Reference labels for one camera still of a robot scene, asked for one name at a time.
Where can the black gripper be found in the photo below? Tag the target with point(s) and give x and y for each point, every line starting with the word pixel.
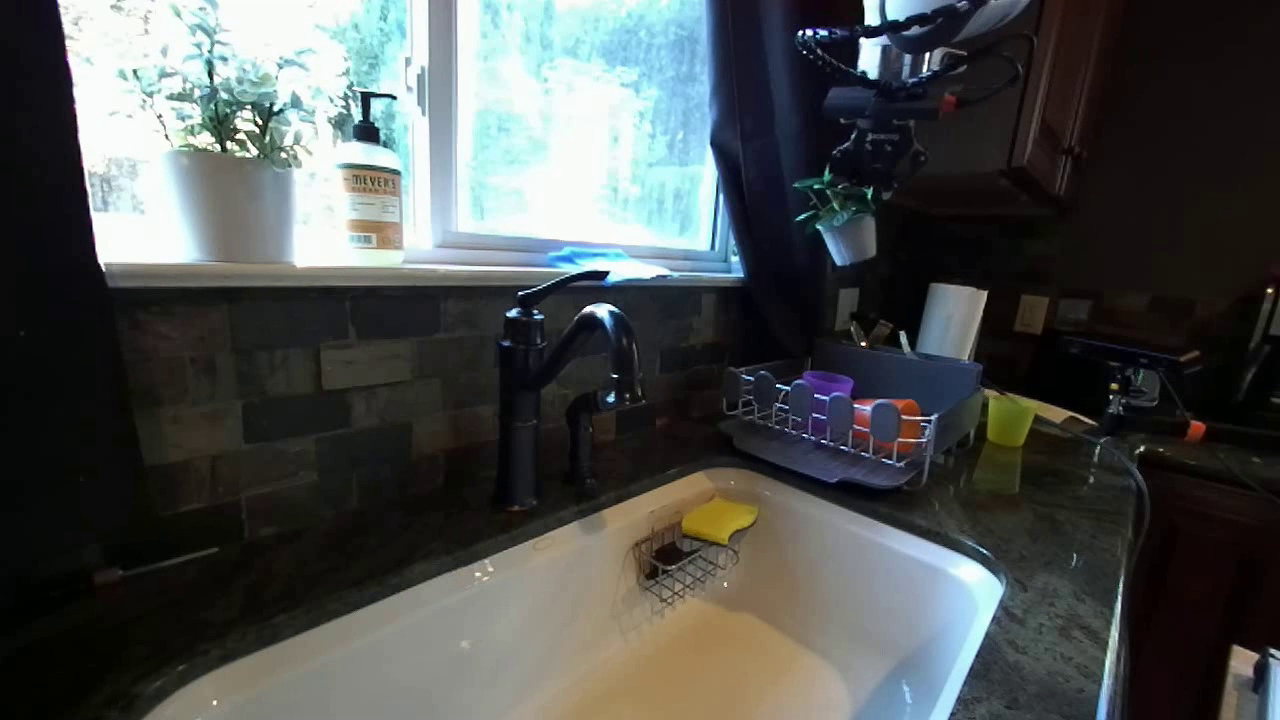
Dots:
pixel 872 143

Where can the small white flower pot plant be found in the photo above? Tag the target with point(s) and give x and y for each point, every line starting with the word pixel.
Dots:
pixel 848 238

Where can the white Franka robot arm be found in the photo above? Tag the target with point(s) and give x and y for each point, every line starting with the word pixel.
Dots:
pixel 921 43

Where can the stainless steel drying rack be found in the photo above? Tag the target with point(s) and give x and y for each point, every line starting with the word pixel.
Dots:
pixel 832 419

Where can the dark curtain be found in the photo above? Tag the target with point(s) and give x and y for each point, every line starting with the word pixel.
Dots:
pixel 764 160
pixel 42 294

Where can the dark wooden cabinet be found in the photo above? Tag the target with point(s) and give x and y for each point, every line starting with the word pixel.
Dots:
pixel 1061 94

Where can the white paper towel roll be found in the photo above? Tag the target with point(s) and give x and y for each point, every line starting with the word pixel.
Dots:
pixel 953 321

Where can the purple plastic cup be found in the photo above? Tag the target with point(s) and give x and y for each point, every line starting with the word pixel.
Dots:
pixel 831 387

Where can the orange plastic cup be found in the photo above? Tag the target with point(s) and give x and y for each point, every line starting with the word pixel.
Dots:
pixel 888 427

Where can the white framed window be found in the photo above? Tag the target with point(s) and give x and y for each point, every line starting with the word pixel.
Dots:
pixel 586 135

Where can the blue cloth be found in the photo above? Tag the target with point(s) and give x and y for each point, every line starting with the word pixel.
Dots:
pixel 593 260

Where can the green plastic cup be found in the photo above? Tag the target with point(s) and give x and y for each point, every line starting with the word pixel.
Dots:
pixel 1010 422

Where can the black coffee machine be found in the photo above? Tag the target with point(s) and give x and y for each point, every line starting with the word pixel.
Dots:
pixel 1134 372

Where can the yellow sponge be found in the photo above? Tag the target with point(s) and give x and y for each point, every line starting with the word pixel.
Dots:
pixel 722 519

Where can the dark bronze faucet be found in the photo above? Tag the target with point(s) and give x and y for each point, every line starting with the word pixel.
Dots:
pixel 524 387

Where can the white kitchen sink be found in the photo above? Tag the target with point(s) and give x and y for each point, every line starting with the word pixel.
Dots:
pixel 800 626

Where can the brown label soap dispenser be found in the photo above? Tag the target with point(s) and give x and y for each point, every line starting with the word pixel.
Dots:
pixel 368 195

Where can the large white potted plant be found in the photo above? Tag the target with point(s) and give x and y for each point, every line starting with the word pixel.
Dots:
pixel 238 203

